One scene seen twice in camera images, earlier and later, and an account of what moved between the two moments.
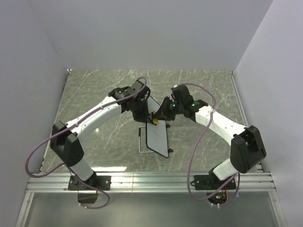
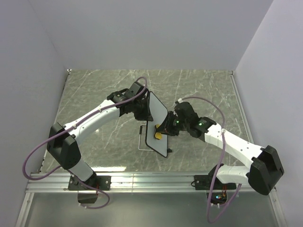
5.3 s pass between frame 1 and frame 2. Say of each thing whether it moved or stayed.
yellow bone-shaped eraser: moved
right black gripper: moved
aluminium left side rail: stayed
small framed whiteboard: stayed
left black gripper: stayed
